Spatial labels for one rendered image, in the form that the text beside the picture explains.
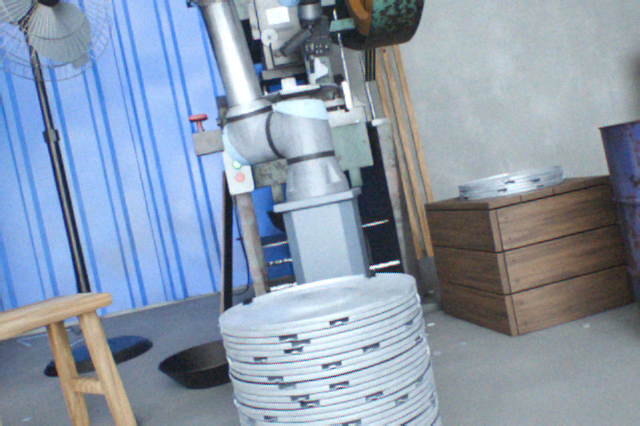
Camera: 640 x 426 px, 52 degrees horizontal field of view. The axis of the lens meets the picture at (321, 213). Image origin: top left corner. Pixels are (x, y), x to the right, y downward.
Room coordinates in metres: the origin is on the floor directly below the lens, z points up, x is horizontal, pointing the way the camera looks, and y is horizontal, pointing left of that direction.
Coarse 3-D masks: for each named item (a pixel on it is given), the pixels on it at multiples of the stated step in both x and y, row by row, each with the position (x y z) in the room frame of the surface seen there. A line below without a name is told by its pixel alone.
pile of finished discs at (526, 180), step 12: (540, 168) 1.94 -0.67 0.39; (552, 168) 1.89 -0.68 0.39; (480, 180) 2.00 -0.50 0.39; (492, 180) 1.84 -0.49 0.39; (504, 180) 1.77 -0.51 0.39; (516, 180) 1.72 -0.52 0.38; (528, 180) 1.72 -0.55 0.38; (540, 180) 1.73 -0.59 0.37; (552, 180) 1.74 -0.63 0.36; (564, 180) 1.80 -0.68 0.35; (468, 192) 1.81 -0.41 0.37; (480, 192) 1.77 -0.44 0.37; (492, 192) 1.75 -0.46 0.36; (504, 192) 1.73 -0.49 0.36; (516, 192) 1.72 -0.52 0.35
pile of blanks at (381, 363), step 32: (416, 288) 0.92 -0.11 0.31; (352, 320) 0.81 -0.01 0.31; (384, 320) 0.83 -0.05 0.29; (416, 320) 0.88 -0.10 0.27; (256, 352) 0.83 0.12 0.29; (288, 352) 0.82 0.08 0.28; (320, 352) 0.81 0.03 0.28; (352, 352) 0.81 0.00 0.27; (384, 352) 0.82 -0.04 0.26; (416, 352) 0.89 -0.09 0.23; (256, 384) 0.84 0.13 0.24; (288, 384) 0.83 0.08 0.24; (320, 384) 0.80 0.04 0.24; (352, 384) 0.81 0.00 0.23; (384, 384) 0.82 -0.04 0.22; (416, 384) 0.88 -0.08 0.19; (256, 416) 0.85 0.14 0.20; (288, 416) 0.83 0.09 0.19; (320, 416) 0.80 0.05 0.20; (352, 416) 0.80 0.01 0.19; (384, 416) 0.82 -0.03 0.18; (416, 416) 0.86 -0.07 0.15
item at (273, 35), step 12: (264, 0) 2.26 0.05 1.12; (264, 12) 2.26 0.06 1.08; (276, 12) 2.26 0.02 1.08; (288, 12) 2.27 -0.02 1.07; (264, 24) 2.26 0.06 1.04; (276, 24) 2.26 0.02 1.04; (288, 24) 2.27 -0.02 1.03; (300, 24) 2.28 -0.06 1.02; (264, 36) 2.25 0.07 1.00; (276, 36) 2.25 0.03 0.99; (288, 36) 2.27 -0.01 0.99; (264, 48) 2.26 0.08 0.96; (276, 48) 2.23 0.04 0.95; (300, 48) 2.27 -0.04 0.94; (264, 60) 2.27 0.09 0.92; (276, 60) 2.23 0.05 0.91; (288, 60) 2.24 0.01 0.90; (300, 60) 2.24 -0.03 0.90
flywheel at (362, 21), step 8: (352, 0) 2.63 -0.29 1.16; (360, 0) 2.59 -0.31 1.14; (368, 0) 2.47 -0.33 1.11; (352, 8) 2.60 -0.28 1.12; (360, 8) 2.58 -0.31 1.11; (368, 8) 2.50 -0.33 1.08; (352, 16) 2.63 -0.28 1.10; (360, 16) 2.53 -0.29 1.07; (368, 16) 2.38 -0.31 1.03; (360, 24) 2.52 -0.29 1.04; (368, 24) 2.40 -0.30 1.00; (360, 32) 2.55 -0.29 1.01
